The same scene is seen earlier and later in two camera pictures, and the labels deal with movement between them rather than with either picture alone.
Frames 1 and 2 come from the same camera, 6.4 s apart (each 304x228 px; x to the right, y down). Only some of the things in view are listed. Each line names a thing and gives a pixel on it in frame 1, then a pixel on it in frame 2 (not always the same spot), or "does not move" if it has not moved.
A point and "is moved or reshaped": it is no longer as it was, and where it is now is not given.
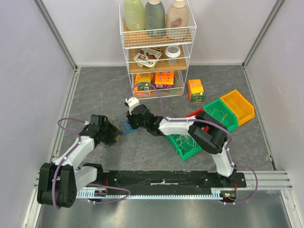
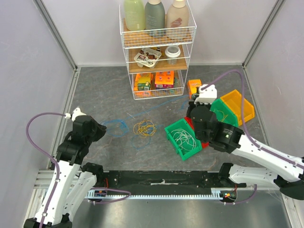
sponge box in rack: x=143 y=77 does not move
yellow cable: x=224 y=115 does not move
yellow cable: x=115 y=122 is moved or reshaped
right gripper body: x=132 y=119 to x=193 y=104
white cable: x=186 y=142 does not move
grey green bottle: x=155 y=18 does not move
